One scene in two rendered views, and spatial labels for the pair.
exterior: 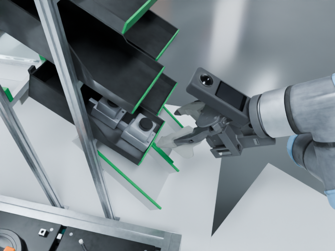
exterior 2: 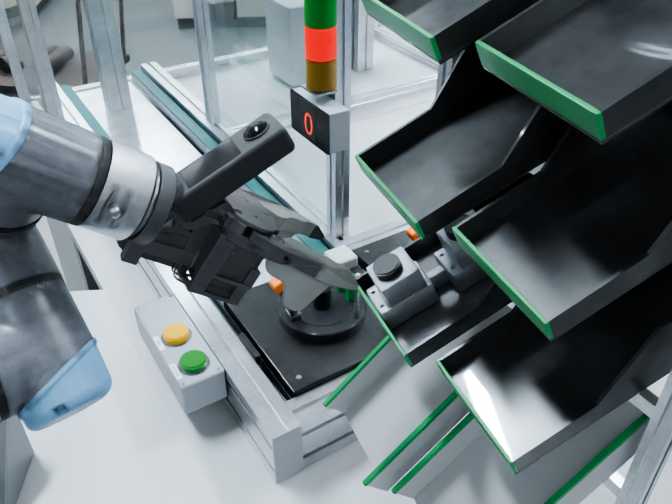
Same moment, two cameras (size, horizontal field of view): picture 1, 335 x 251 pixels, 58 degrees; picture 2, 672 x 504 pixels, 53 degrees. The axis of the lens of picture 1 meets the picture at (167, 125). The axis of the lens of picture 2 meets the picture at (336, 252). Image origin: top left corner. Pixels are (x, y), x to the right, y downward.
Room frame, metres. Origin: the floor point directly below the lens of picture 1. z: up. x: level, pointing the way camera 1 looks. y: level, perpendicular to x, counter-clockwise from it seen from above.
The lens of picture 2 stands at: (0.79, -0.38, 1.69)
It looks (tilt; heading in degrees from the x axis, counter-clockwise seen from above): 37 degrees down; 135
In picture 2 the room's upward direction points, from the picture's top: straight up
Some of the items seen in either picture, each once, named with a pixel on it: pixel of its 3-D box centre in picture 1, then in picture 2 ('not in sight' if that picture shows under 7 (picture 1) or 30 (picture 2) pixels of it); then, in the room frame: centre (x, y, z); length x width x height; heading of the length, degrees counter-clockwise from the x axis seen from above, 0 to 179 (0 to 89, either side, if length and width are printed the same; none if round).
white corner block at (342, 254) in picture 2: not in sight; (341, 262); (0.13, 0.29, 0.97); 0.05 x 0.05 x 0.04; 77
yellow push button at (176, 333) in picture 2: not in sight; (176, 335); (0.08, -0.02, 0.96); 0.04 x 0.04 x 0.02
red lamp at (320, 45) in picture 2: not in sight; (320, 40); (0.05, 0.33, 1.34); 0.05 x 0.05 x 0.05
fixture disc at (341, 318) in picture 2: not in sight; (322, 308); (0.21, 0.17, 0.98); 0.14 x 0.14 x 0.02
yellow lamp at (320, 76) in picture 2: not in sight; (321, 71); (0.05, 0.33, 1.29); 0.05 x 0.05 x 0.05
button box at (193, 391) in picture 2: not in sight; (179, 349); (0.08, -0.02, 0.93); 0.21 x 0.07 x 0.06; 167
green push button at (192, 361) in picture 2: not in sight; (193, 363); (0.14, -0.03, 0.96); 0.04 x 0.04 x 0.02
